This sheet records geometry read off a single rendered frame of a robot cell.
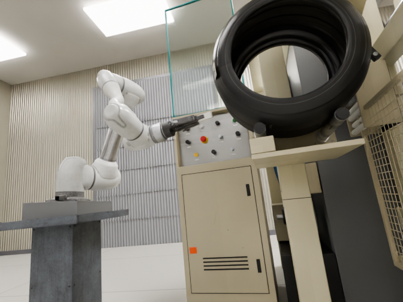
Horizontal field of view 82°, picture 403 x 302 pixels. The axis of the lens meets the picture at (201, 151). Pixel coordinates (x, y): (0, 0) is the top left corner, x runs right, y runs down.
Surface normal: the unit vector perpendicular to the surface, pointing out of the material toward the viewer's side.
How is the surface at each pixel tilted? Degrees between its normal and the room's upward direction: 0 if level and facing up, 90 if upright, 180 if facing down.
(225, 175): 90
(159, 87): 90
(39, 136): 90
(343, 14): 87
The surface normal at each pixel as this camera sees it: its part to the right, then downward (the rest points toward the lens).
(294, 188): -0.29, -0.17
